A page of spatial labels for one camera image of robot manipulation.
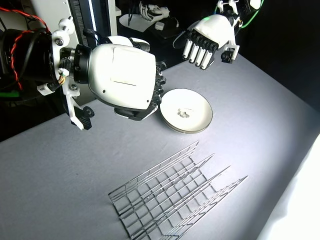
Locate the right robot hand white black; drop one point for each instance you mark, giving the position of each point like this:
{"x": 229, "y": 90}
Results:
{"x": 120, "y": 72}

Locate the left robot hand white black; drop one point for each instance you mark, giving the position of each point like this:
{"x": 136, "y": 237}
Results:
{"x": 215, "y": 30}

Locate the white plate with black rim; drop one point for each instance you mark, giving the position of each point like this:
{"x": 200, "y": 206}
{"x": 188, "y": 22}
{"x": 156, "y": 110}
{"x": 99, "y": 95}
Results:
{"x": 186, "y": 110}
{"x": 186, "y": 132}

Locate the black flat box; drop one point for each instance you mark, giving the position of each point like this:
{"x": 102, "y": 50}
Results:
{"x": 172, "y": 31}

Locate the white flat stand base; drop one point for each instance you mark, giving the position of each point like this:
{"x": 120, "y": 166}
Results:
{"x": 135, "y": 22}

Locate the small white adapter block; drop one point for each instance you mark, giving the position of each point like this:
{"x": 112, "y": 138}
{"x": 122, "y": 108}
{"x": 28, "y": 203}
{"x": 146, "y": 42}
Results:
{"x": 159, "y": 25}

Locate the spare white robot hand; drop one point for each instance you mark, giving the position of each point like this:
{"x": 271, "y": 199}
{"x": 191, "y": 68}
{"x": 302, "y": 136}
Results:
{"x": 160, "y": 11}

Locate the white robot torso column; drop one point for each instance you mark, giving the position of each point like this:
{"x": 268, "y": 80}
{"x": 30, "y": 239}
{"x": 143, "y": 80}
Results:
{"x": 50, "y": 12}

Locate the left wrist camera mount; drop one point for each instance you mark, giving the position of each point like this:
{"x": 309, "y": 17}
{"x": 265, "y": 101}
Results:
{"x": 226, "y": 56}

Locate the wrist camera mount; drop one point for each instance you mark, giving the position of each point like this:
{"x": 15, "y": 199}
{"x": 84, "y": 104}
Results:
{"x": 226, "y": 56}
{"x": 83, "y": 117}

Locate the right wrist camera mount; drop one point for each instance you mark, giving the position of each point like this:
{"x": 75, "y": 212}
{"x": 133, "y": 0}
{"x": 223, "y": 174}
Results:
{"x": 83, "y": 117}

